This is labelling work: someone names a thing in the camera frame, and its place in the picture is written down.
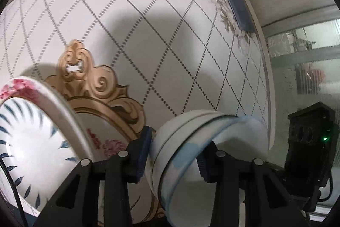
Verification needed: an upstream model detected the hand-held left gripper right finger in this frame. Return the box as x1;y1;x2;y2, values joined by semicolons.
198;142;311;227

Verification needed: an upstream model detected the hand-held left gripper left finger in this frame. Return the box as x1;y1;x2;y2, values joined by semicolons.
33;126;152;227

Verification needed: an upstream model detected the blue patterned white bowl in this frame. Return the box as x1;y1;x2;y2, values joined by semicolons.
158;115;270;227

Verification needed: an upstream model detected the pink floral white plate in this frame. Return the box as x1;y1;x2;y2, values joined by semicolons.
0;76;100;217

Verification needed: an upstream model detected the blue striped white plate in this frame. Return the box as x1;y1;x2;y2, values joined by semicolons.
0;96;92;213

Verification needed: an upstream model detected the frosted glass door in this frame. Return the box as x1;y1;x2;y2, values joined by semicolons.
262;18;340;214

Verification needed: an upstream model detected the diamond pattern floral tablecloth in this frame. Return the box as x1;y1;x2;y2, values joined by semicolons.
0;0;274;227

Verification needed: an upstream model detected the blue phone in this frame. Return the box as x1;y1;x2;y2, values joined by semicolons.
220;0;252;31

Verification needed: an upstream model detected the black cable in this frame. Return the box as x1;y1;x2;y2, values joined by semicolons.
0;156;29;227

